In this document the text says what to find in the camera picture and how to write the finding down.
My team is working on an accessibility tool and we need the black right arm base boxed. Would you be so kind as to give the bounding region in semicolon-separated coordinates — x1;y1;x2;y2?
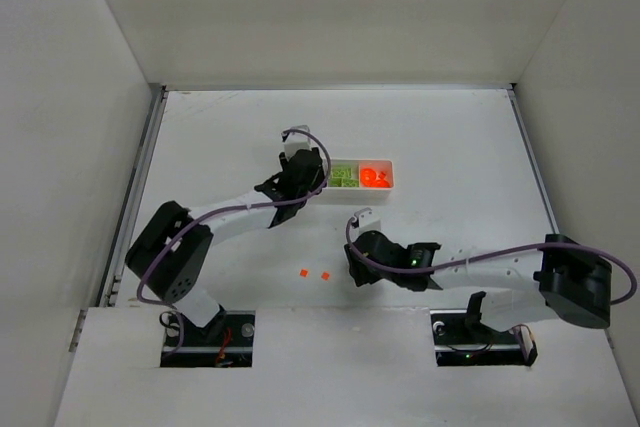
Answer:
430;292;538;368

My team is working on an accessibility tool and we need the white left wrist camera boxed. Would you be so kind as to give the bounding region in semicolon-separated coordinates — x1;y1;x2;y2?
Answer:
282;125;311;160

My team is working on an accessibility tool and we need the white divided sorting tray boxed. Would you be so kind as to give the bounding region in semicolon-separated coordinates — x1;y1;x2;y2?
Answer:
311;158;395;205

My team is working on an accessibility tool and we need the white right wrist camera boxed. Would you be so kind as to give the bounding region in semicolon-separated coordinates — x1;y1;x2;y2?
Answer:
351;207;382;234

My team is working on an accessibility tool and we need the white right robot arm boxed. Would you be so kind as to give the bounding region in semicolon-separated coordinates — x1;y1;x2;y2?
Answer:
344;230;612;332

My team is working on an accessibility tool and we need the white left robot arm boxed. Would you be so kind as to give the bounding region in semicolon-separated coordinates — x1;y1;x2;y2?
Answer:
125;147;326;337

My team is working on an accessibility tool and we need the large green lego brick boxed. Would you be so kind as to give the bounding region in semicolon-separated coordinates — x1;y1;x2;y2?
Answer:
330;165;353;179

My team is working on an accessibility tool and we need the orange round lego piece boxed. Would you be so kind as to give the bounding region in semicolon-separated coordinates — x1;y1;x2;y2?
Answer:
359;168;378;187

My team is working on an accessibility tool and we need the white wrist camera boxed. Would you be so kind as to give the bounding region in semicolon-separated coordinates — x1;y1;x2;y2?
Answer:
351;207;382;234
282;125;311;160

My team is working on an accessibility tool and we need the small green lego brick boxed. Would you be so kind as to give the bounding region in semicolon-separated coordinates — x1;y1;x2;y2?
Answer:
329;178;360;188

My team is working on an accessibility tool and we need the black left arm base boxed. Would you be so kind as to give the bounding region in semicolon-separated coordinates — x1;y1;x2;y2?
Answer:
159;311;256;369

